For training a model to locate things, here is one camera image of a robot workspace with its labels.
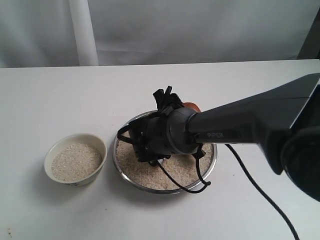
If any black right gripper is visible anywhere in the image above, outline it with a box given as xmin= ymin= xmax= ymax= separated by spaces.
xmin=128 ymin=113 xmax=173 ymax=163

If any brown wooden cup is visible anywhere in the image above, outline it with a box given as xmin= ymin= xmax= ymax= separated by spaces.
xmin=182 ymin=102 xmax=201 ymax=113

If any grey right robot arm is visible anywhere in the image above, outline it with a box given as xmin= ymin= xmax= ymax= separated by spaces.
xmin=129 ymin=73 xmax=320 ymax=200

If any steel tray of rice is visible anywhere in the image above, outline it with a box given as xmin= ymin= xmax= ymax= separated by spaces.
xmin=112 ymin=109 xmax=218 ymax=195

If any small cream ceramic bowl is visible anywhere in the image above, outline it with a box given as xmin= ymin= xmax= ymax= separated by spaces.
xmin=43 ymin=133 xmax=107 ymax=187

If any white backdrop curtain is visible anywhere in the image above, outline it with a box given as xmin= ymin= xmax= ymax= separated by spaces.
xmin=0 ymin=0 xmax=320 ymax=68

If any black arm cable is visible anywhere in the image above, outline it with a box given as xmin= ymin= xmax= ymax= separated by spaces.
xmin=117 ymin=86 xmax=301 ymax=240

